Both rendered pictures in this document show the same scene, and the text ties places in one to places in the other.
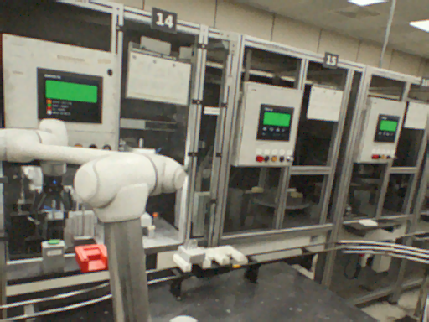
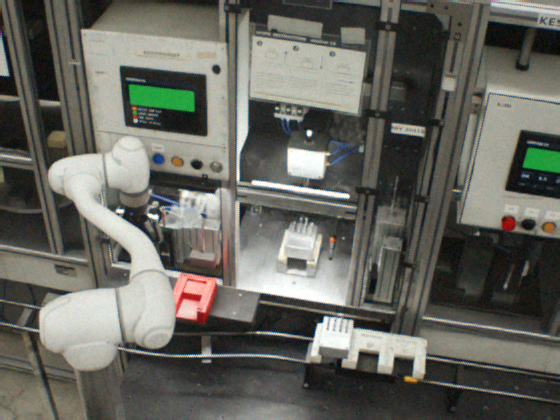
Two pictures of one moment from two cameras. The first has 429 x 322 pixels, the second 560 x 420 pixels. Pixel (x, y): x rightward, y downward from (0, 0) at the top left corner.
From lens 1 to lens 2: 1.46 m
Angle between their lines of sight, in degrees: 47
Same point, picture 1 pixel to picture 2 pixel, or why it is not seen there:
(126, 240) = (85, 386)
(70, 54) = (160, 49)
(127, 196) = (76, 354)
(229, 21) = not seen: outside the picture
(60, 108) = (148, 117)
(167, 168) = (137, 327)
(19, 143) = (72, 189)
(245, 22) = not seen: outside the picture
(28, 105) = (115, 108)
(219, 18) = not seen: outside the picture
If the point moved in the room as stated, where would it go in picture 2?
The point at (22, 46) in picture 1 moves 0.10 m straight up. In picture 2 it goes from (102, 42) to (99, 10)
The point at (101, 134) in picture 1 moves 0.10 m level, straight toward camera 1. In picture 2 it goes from (208, 148) to (191, 166)
